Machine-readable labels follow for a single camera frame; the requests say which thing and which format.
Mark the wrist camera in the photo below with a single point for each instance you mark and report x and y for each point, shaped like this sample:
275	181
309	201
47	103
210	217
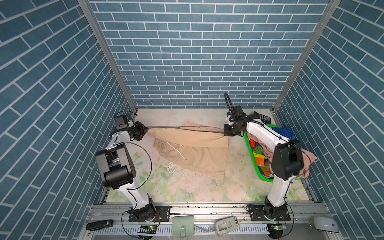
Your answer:
236	114
123	122

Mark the green plastic basket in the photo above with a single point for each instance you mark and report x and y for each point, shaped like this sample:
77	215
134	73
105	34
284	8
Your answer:
287	159

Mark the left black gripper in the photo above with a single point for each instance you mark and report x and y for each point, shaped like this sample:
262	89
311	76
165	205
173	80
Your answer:
141	129

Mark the light green wallet pouch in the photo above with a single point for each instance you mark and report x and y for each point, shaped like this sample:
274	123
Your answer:
183	226

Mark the black remote control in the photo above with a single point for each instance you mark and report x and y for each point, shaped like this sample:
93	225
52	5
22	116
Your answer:
98	225

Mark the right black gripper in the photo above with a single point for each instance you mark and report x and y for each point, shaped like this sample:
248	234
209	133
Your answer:
226	132

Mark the right circuit board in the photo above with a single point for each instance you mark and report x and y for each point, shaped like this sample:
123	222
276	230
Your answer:
276	231

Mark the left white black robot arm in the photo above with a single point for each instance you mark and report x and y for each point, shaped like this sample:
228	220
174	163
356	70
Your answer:
117	170

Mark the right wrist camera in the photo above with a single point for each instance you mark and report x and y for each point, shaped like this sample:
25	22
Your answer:
236	114

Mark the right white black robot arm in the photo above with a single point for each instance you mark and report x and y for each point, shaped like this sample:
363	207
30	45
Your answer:
280	188

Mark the beige drawstring shorts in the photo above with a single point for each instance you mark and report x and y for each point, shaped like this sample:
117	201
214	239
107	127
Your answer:
202	150

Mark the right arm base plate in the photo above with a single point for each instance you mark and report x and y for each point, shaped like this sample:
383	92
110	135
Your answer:
255	212

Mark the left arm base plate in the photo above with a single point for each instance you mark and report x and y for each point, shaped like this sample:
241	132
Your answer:
163	213

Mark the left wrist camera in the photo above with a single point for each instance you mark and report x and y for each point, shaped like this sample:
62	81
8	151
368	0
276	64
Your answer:
123	122

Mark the pink shorts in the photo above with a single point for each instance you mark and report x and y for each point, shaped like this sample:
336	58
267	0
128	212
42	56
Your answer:
308	157

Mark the left circuit board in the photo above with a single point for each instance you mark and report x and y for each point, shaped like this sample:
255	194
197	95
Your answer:
146	232

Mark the white computer mouse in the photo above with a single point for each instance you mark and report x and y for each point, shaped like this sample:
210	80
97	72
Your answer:
324	224

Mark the grey stapler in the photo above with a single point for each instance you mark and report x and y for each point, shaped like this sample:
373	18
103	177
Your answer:
226	225

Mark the colourful patterned shorts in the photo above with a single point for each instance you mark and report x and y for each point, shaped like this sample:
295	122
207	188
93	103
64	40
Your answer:
260	160

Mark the circuit board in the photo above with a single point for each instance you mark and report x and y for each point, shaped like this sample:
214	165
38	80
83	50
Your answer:
146	232
276	231

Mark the black calculator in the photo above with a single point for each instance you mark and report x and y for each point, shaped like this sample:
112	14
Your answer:
263	118

